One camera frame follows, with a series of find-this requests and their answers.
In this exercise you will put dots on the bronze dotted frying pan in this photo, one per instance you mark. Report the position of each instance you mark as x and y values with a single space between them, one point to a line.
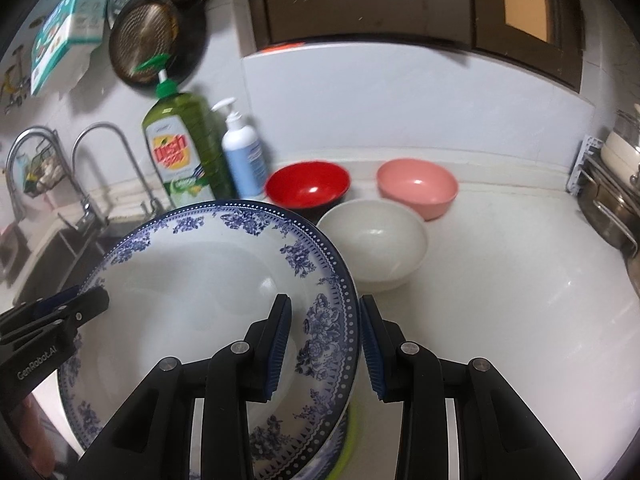
142 37

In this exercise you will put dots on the white pot rack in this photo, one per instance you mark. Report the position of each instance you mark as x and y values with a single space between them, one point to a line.
582 165

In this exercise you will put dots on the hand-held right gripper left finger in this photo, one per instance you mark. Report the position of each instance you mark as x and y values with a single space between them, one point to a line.
280 350

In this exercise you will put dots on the cream pot with glass lid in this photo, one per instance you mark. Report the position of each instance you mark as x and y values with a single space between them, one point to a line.
622 147

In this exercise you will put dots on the large steel pot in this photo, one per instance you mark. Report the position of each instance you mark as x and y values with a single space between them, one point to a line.
607 215

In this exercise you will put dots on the steel kitchen sink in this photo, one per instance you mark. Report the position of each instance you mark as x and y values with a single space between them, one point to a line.
55 260

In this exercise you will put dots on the pink bowl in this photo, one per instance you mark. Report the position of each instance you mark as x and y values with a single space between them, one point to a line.
417 185

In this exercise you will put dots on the red bowl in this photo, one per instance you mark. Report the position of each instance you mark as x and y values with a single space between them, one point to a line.
307 185

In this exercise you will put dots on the white pump bottle blue label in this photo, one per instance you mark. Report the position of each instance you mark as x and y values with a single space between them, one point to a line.
245 160

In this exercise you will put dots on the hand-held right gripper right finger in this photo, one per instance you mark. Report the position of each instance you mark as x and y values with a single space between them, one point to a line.
372 355

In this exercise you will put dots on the green plate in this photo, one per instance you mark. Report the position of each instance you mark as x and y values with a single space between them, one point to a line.
353 435

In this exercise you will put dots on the tall chrome faucet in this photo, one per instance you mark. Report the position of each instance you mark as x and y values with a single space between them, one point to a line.
15 160

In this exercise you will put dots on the white bowl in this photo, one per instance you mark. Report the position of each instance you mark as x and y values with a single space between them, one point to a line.
372 245

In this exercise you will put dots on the black frying pan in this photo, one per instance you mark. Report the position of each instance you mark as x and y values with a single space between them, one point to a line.
192 40

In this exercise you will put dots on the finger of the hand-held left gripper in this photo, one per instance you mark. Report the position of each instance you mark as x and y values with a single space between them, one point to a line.
82 307
55 300

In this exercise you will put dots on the wall pipe valves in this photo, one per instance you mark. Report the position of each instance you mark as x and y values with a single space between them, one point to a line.
12 82

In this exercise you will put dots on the small gooseneck faucet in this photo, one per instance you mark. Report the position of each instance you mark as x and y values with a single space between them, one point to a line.
127 155

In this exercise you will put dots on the blue floral white plate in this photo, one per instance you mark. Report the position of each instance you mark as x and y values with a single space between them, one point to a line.
190 280
320 466

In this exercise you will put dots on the paper towel pack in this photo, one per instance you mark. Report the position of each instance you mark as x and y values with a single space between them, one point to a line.
65 30

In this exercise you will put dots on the green dish soap bottle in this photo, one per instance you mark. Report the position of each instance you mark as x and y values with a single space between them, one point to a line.
185 150

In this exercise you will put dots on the dark wooden window frame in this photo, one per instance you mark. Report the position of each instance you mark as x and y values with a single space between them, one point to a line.
435 25

